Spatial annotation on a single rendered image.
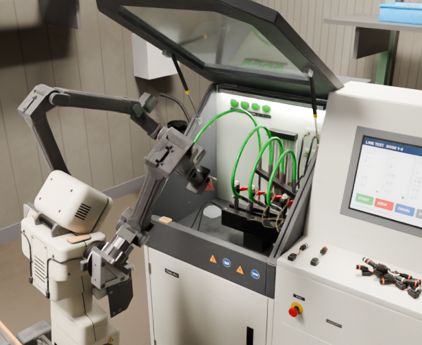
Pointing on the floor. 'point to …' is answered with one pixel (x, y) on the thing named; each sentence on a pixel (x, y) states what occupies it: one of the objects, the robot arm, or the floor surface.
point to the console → (358, 228)
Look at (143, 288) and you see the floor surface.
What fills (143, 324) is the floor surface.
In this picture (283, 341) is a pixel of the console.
